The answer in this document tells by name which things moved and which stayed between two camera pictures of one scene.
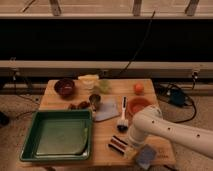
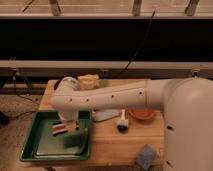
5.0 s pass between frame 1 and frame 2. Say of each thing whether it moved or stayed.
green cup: stayed
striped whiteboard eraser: moved
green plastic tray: stayed
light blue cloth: stayed
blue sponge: stayed
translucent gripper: moved
